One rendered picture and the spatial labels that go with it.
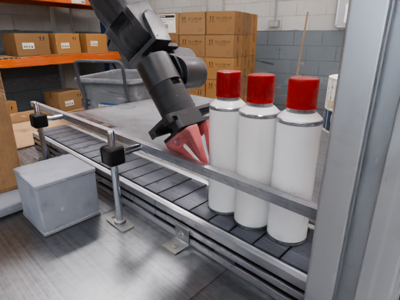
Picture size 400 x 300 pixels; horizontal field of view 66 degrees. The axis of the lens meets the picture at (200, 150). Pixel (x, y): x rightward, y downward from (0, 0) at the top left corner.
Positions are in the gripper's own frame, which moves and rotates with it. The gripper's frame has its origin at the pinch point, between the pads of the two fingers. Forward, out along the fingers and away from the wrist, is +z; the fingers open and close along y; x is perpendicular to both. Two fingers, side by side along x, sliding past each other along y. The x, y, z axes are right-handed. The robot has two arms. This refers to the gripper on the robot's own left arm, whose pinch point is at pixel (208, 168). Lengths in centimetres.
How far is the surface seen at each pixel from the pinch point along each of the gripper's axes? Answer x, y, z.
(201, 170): -3.6, -4.6, 0.2
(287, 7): 134, 405, -167
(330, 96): -1, 51, -3
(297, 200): -15.0, -4.4, 8.2
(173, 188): 8.7, -1.5, 0.2
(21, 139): 62, -6, -36
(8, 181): 29.8, -19.7, -15.6
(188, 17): 174, 244, -180
